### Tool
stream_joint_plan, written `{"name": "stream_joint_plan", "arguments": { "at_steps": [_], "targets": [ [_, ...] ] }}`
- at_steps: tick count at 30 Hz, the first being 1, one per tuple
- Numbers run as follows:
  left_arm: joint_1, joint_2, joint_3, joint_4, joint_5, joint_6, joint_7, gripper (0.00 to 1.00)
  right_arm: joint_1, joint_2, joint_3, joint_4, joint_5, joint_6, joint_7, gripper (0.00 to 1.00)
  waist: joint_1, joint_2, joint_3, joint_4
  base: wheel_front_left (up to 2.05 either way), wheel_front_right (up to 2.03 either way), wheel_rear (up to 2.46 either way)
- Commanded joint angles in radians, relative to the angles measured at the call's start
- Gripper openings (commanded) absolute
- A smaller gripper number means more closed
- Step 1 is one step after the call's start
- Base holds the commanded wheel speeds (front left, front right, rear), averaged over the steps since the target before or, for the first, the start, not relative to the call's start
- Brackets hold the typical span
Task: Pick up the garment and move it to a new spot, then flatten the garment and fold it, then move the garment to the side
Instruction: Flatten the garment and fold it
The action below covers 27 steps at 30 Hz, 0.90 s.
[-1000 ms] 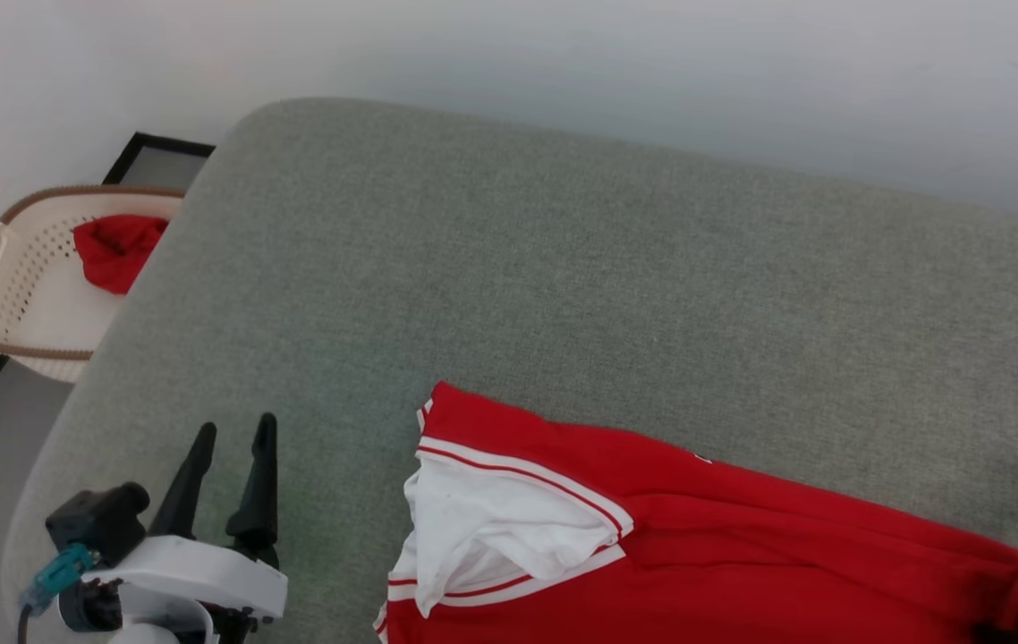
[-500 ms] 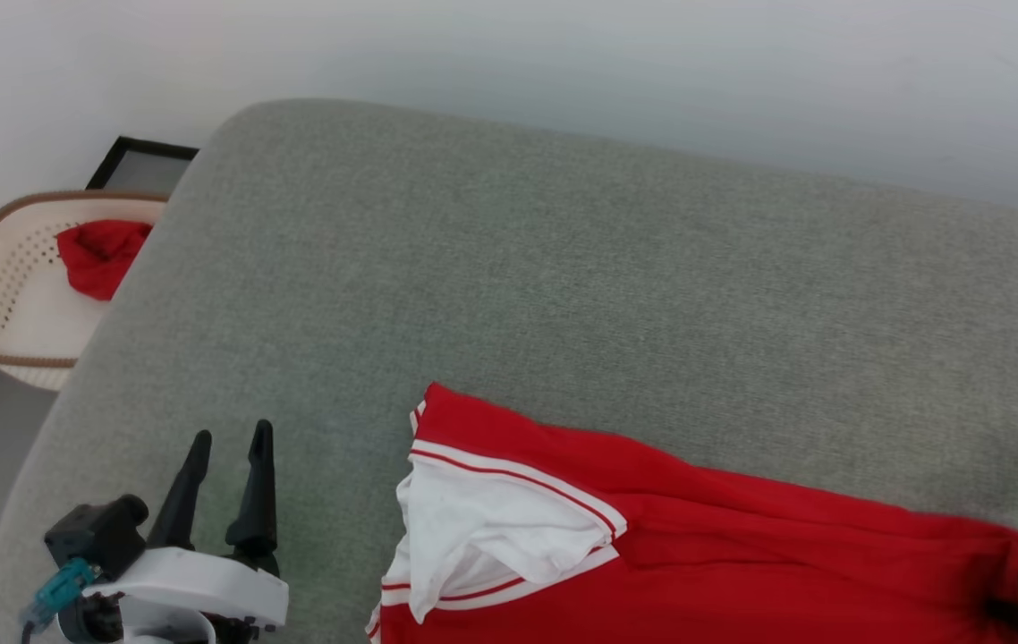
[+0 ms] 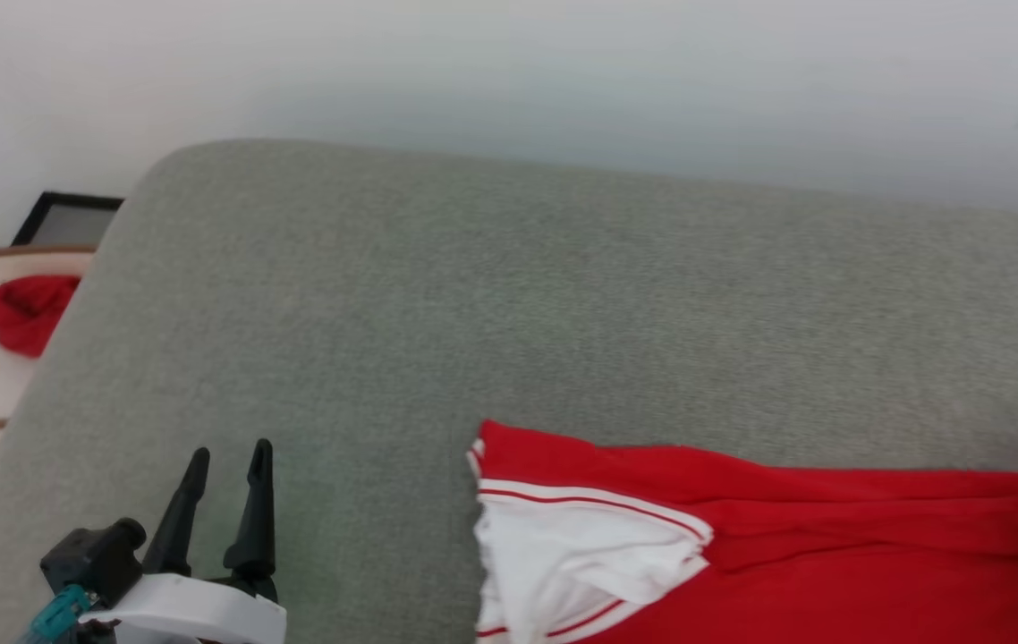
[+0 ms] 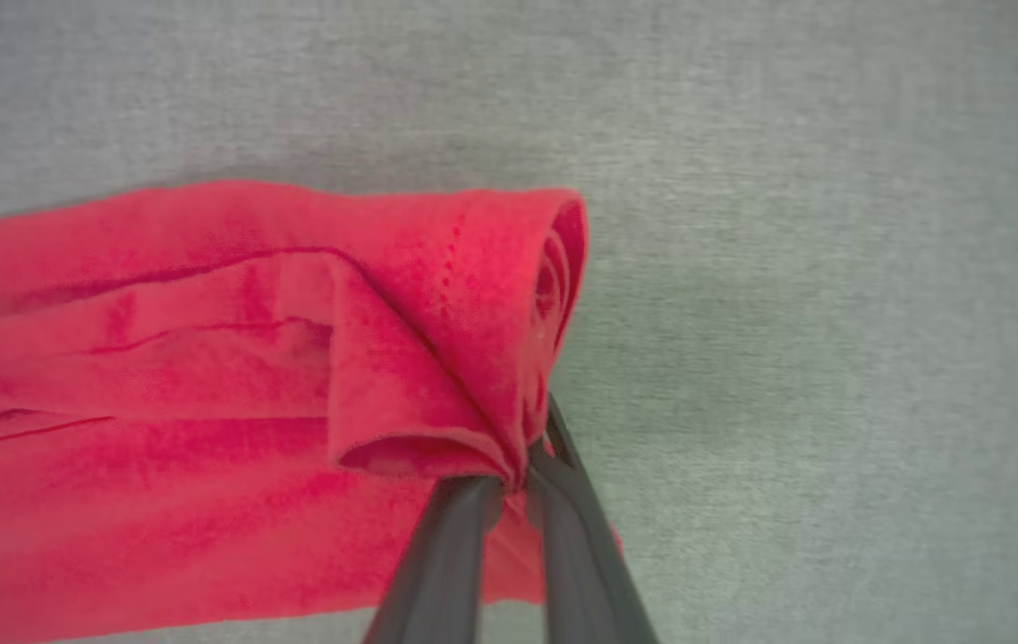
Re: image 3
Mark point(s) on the grey white left gripper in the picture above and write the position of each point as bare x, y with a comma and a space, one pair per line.
196, 613

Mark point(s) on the red and white basketball jersey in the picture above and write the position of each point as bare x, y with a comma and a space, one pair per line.
831, 537

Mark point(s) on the red cloth in basket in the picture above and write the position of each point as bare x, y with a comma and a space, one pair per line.
26, 313

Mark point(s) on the grey fabric sofa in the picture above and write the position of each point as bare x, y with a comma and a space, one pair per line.
473, 313

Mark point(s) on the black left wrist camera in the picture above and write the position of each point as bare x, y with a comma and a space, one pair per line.
89, 559

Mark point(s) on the black rimmed floor frame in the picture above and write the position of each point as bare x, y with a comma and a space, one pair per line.
80, 197

